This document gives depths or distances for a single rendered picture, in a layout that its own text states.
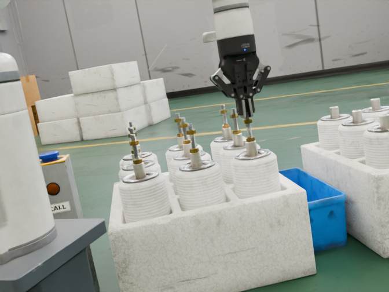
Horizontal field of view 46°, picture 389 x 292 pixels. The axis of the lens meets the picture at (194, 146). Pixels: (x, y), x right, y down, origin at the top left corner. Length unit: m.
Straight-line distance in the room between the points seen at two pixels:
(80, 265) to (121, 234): 0.35
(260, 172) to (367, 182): 0.23
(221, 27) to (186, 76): 5.49
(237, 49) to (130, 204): 0.36
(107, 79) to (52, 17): 4.11
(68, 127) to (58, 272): 3.26
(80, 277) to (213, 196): 0.43
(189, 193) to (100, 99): 2.67
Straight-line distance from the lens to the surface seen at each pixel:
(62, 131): 3.78
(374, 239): 1.05
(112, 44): 6.89
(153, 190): 0.89
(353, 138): 1.12
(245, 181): 0.92
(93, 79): 3.52
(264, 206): 0.90
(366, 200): 1.03
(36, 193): 0.50
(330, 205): 1.05
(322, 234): 1.07
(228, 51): 0.89
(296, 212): 0.92
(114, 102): 3.46
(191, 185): 0.89
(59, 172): 0.94
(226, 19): 0.89
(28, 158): 0.49
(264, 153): 0.94
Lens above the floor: 0.46
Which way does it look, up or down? 10 degrees down
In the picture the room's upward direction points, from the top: 10 degrees counter-clockwise
